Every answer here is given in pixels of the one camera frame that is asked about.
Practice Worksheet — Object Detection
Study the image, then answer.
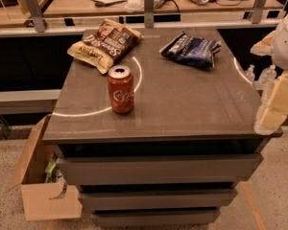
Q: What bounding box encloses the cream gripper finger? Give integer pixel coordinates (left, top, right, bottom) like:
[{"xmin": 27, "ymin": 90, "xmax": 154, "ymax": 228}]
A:
[
  {"xmin": 258, "ymin": 108, "xmax": 287, "ymax": 130},
  {"xmin": 266, "ymin": 71, "xmax": 288, "ymax": 116}
]

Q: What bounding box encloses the blue chip bag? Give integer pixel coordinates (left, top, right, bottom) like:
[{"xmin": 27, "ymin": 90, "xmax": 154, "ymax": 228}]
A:
[{"xmin": 159, "ymin": 32, "xmax": 221, "ymax": 69}]

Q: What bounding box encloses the red coke can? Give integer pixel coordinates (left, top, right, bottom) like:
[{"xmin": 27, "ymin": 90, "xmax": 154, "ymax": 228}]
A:
[{"xmin": 108, "ymin": 65, "xmax": 134, "ymax": 114}]

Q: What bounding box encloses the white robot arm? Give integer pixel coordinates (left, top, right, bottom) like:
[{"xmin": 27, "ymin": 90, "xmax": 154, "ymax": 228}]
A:
[{"xmin": 253, "ymin": 14, "xmax": 288, "ymax": 135}]

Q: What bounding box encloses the brown sea salt chip bag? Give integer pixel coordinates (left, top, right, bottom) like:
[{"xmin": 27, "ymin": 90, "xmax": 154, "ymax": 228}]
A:
[{"xmin": 67, "ymin": 18, "xmax": 142, "ymax": 74}]

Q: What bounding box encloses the green bag in box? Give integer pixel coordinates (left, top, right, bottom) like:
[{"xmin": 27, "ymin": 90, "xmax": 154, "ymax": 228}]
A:
[{"xmin": 44, "ymin": 158, "xmax": 56, "ymax": 183}]

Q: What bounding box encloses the clear plastic bottle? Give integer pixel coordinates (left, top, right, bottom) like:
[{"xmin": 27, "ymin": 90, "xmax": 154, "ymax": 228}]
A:
[
  {"xmin": 257, "ymin": 65, "xmax": 276, "ymax": 87},
  {"xmin": 245, "ymin": 64, "xmax": 255, "ymax": 82}
]

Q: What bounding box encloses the grey drawer cabinet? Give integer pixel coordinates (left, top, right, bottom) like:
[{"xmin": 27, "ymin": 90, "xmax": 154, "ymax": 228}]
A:
[{"xmin": 42, "ymin": 27, "xmax": 284, "ymax": 228}]

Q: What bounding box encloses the white mask on desk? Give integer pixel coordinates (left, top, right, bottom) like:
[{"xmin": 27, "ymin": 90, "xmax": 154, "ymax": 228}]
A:
[{"xmin": 122, "ymin": 0, "xmax": 143, "ymax": 12}]

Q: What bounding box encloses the cardboard box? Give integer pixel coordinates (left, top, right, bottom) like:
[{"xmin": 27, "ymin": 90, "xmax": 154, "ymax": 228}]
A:
[{"xmin": 7, "ymin": 115, "xmax": 83, "ymax": 220}]

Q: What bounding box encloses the right metal bracket post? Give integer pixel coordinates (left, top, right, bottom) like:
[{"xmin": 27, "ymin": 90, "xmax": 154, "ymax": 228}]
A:
[{"xmin": 250, "ymin": 0, "xmax": 267, "ymax": 24}]

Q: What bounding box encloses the metal bracket post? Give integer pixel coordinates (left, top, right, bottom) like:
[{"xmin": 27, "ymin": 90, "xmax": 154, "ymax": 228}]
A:
[
  {"xmin": 250, "ymin": 0, "xmax": 267, "ymax": 24},
  {"xmin": 144, "ymin": 0, "xmax": 154, "ymax": 28},
  {"xmin": 25, "ymin": 0, "xmax": 46, "ymax": 33}
]

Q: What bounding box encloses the middle metal bracket post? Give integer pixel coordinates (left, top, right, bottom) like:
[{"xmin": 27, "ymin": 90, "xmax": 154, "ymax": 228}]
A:
[{"xmin": 144, "ymin": 0, "xmax": 154, "ymax": 28}]

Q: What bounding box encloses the left metal bracket post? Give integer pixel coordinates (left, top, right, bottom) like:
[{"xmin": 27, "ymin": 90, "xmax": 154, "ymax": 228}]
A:
[{"xmin": 25, "ymin": 0, "xmax": 46, "ymax": 33}]

